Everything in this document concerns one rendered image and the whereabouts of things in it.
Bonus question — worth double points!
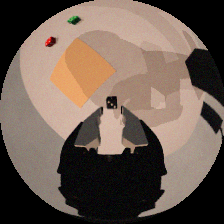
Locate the tan mat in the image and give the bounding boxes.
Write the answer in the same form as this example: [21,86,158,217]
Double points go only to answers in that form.
[50,38,116,108]

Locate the green die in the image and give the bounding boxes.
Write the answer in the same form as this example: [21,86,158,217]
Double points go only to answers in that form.
[67,16,81,25]

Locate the red die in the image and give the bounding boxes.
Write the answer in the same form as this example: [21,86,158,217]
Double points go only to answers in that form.
[45,37,56,47]

